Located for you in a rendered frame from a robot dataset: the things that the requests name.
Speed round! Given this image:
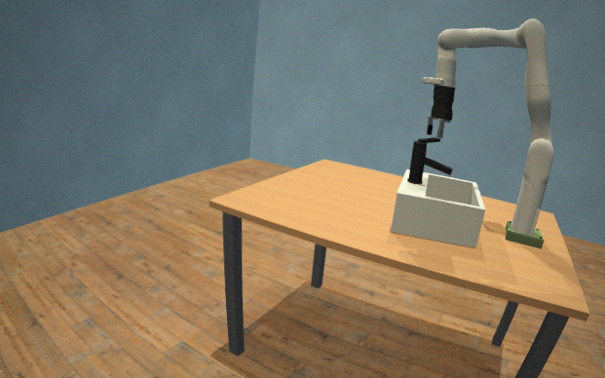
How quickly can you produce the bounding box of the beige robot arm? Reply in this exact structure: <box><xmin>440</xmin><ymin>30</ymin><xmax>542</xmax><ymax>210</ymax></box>
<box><xmin>436</xmin><ymin>19</ymin><xmax>554</xmax><ymax>236</ymax></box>

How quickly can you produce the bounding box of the white square sink basin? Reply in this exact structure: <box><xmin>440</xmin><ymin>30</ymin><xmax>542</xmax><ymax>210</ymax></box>
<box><xmin>391</xmin><ymin>170</ymin><xmax>485</xmax><ymax>247</ymax></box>

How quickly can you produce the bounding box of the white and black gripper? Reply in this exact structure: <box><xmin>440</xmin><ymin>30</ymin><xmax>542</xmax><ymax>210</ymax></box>
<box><xmin>423</xmin><ymin>71</ymin><xmax>456</xmax><ymax>138</ymax></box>

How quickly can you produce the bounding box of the black mixer tap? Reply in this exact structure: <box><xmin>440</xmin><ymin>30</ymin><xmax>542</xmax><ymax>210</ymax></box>
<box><xmin>407</xmin><ymin>137</ymin><xmax>452</xmax><ymax>184</ymax></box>

